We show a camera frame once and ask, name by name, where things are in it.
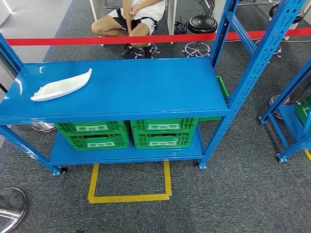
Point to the blue metal shelf rack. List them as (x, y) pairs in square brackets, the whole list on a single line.
[(121, 86), (286, 119)]

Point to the white curved trim part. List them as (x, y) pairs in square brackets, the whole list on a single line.
[(60, 86)]

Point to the yellow floor tape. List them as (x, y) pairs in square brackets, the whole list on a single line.
[(308, 155), (167, 180)]

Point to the black round stool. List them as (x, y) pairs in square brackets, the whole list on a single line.
[(273, 9), (202, 24), (152, 49)]

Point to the black router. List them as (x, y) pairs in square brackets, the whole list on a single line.
[(180, 27)]

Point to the seated person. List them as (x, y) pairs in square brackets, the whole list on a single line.
[(146, 13)]

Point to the red barrier tape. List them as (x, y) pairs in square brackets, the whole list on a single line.
[(72, 41)]

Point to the thin black pole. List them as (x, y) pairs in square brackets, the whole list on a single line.
[(3, 87)]

